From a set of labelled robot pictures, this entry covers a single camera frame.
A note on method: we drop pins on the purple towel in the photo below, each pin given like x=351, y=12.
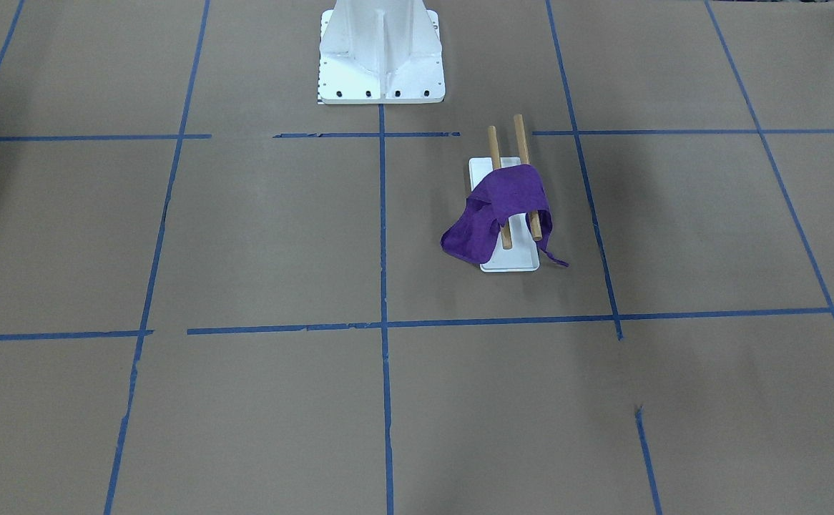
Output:
x=503, y=193

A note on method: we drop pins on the white towel rack with wooden bars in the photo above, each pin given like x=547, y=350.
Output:
x=517, y=245

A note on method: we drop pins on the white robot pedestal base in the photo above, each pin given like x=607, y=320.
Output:
x=380, y=52

